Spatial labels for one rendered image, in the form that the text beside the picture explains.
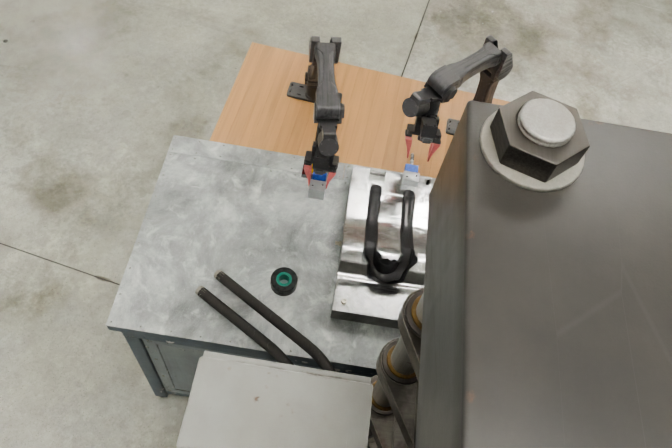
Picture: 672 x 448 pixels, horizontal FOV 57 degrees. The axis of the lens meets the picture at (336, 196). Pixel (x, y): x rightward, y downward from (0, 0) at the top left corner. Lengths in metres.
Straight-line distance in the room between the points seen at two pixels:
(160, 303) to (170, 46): 2.06
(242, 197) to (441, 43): 2.12
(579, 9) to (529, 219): 3.85
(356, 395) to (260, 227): 0.99
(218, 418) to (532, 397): 0.62
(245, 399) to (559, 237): 0.62
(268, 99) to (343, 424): 1.47
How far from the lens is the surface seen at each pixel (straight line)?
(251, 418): 1.07
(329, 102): 1.76
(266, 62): 2.43
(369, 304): 1.82
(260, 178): 2.08
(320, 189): 1.87
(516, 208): 0.65
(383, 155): 2.18
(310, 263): 1.92
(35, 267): 2.97
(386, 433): 1.53
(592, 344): 0.61
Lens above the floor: 2.51
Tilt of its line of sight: 56 degrees down
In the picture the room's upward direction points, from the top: 10 degrees clockwise
